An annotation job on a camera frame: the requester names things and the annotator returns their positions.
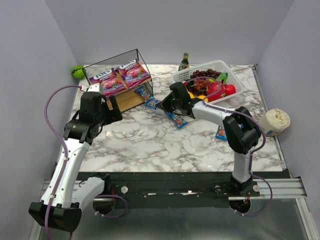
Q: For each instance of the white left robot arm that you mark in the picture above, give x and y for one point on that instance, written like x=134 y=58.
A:
x=60 y=206

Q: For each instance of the pink dragon fruit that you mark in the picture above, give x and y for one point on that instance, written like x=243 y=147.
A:
x=216 y=90

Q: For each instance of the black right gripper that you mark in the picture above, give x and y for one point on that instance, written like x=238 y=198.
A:
x=170 y=105

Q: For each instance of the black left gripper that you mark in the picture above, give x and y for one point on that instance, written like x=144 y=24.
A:
x=111 y=113

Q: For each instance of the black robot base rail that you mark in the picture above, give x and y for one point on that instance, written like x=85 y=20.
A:
x=167 y=190

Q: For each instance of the yellow mango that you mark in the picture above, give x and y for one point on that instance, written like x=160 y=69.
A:
x=191 y=95

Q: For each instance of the purple Fox's candy bag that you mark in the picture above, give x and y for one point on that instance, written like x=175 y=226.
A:
x=133 y=73
x=110 y=83

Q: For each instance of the white plastic fruit basket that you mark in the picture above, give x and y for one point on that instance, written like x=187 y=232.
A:
x=217 y=65

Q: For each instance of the green glass bottle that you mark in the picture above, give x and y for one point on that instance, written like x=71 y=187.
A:
x=184 y=64

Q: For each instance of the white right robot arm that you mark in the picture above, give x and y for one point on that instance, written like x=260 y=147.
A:
x=244 y=135

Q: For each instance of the red apple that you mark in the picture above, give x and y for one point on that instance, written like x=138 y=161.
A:
x=230 y=89

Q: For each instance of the blue M&M's candy bag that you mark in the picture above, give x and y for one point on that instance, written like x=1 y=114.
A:
x=221 y=134
x=178 y=120
x=143 y=92
x=152 y=103

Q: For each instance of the green watermelon ball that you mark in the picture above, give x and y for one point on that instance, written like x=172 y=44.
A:
x=77 y=72

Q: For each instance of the beige cloth sack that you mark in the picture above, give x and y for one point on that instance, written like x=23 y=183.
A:
x=274 y=121

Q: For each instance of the red grape bunch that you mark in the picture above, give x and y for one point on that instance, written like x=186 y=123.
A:
x=199 y=81

